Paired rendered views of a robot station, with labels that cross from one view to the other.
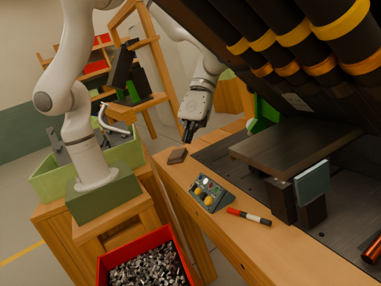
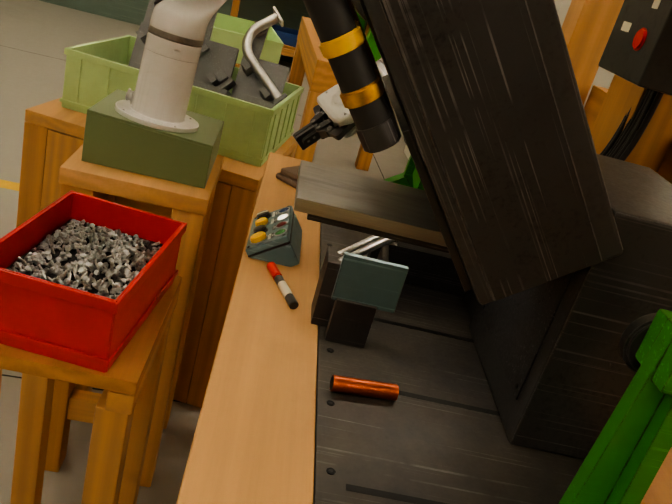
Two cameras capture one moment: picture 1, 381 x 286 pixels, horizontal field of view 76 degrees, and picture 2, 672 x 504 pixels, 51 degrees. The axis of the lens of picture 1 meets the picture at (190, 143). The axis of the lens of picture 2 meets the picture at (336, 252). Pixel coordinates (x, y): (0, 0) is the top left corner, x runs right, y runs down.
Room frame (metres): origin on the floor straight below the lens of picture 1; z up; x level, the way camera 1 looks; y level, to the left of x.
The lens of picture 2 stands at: (-0.47, -0.35, 1.44)
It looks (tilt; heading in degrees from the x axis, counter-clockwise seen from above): 24 degrees down; 11
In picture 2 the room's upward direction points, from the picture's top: 16 degrees clockwise
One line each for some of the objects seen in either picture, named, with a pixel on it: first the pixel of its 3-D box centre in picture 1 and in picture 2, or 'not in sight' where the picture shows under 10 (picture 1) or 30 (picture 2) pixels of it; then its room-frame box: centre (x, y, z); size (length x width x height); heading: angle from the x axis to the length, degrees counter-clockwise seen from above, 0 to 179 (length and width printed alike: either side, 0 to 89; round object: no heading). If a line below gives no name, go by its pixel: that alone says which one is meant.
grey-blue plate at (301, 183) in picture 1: (314, 195); (363, 302); (0.44, -0.23, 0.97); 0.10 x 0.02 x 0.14; 109
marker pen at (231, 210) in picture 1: (248, 215); (282, 284); (0.51, -0.08, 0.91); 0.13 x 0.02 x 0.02; 40
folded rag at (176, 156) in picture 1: (177, 155); (302, 176); (1.03, 0.08, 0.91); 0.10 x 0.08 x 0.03; 159
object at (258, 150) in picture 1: (323, 125); (432, 220); (0.47, -0.28, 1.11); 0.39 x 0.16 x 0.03; 109
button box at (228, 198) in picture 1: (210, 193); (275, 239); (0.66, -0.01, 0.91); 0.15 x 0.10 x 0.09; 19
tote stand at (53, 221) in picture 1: (121, 221); (156, 238); (1.45, 0.63, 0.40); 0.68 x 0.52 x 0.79; 99
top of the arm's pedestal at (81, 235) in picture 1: (109, 203); (149, 168); (0.96, 0.42, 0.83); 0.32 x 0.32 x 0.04; 20
